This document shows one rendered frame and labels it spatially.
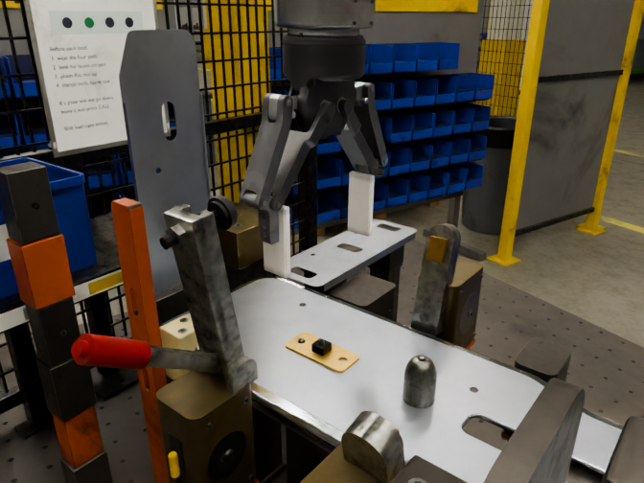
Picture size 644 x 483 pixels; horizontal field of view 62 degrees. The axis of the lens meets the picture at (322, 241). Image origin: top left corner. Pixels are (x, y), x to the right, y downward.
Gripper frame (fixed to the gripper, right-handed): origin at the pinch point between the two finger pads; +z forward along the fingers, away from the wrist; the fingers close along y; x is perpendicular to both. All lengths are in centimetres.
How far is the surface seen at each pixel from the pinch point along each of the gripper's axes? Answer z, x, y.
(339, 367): 13.4, -3.7, -1.2
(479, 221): 106, 98, 291
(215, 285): -1.7, -1.7, -15.7
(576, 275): 113, 27, 265
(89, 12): -22, 55, 8
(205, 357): 5.3, -0.7, -16.5
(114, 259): 11.1, 35.4, -4.1
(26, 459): 44, 45, -19
